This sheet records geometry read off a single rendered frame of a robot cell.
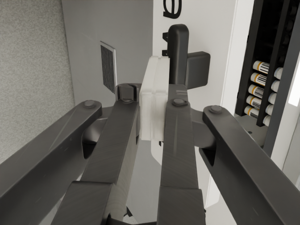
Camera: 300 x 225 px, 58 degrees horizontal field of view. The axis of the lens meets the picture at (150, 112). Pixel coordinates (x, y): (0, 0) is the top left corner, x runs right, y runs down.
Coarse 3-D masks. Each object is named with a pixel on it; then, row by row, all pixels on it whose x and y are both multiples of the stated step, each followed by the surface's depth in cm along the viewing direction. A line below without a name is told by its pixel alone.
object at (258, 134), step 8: (248, 32) 33; (240, 80) 36; (240, 120) 38; (248, 120) 38; (256, 120) 38; (248, 128) 36; (256, 128) 36; (264, 128) 36; (256, 136) 34; (264, 136) 34
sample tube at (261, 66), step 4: (256, 64) 30; (260, 64) 30; (264, 64) 30; (268, 64) 29; (256, 68) 30; (260, 68) 30; (264, 68) 30; (268, 68) 29; (280, 68) 28; (264, 72) 30; (276, 72) 28; (280, 72) 28; (276, 76) 28; (280, 76) 28
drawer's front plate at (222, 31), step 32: (160, 0) 26; (192, 0) 22; (224, 0) 19; (160, 32) 27; (192, 32) 23; (224, 32) 20; (224, 64) 20; (192, 96) 25; (224, 96) 22; (160, 160) 34
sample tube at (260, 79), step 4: (252, 76) 31; (256, 76) 31; (260, 76) 30; (264, 76) 30; (252, 80) 31; (256, 80) 31; (260, 80) 30; (264, 80) 30; (276, 80) 29; (260, 84) 31; (264, 84) 30; (272, 84) 29; (276, 84) 29; (272, 88) 29; (276, 88) 29
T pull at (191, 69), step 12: (180, 24) 19; (168, 36) 20; (180, 36) 19; (168, 48) 20; (180, 48) 19; (180, 60) 20; (192, 60) 21; (204, 60) 21; (180, 72) 20; (192, 72) 21; (204, 72) 22; (192, 84) 22; (204, 84) 22
